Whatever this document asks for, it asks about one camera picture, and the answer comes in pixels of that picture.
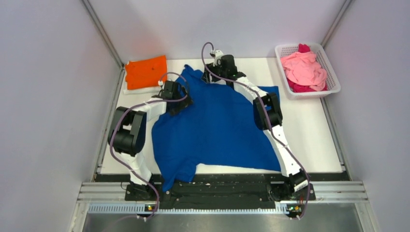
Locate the folded orange t-shirt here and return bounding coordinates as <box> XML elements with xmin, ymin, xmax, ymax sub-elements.
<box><xmin>125</xmin><ymin>55</ymin><xmax>167</xmax><ymax>90</ymax></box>

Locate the white plastic basket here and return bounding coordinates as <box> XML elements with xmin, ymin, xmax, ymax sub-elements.
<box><xmin>275</xmin><ymin>43</ymin><xmax>341</xmax><ymax>100</ymax></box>

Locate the folded white t-shirt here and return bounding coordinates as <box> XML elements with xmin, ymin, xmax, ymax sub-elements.
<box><xmin>123</xmin><ymin>87</ymin><xmax>161</xmax><ymax>95</ymax></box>

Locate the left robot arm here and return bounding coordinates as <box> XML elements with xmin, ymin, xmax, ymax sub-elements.
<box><xmin>107</xmin><ymin>81</ymin><xmax>193</xmax><ymax>200</ymax></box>

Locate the white cable duct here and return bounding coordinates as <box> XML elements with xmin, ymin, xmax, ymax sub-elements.
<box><xmin>88</xmin><ymin>203</ymin><xmax>296</xmax><ymax>216</ymax></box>

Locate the magenta t-shirt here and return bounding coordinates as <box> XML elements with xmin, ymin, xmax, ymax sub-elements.
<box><xmin>286</xmin><ymin>43</ymin><xmax>328</xmax><ymax>93</ymax></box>

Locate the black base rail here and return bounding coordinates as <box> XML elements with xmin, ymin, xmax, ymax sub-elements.
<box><xmin>122</xmin><ymin>174</ymin><xmax>316</xmax><ymax>210</ymax></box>

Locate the blue printed t-shirt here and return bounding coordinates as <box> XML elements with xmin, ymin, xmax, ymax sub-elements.
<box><xmin>152</xmin><ymin>65</ymin><xmax>280</xmax><ymax>191</ymax></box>

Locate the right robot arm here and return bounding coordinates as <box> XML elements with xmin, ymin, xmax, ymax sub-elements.
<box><xmin>201</xmin><ymin>51</ymin><xmax>311</xmax><ymax>199</ymax></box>

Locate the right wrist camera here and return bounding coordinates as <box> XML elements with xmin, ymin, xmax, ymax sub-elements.
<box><xmin>210</xmin><ymin>50</ymin><xmax>224</xmax><ymax>66</ymax></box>

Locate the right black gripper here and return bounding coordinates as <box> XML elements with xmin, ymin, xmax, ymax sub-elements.
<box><xmin>200</xmin><ymin>60</ymin><xmax>227</xmax><ymax>85</ymax></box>

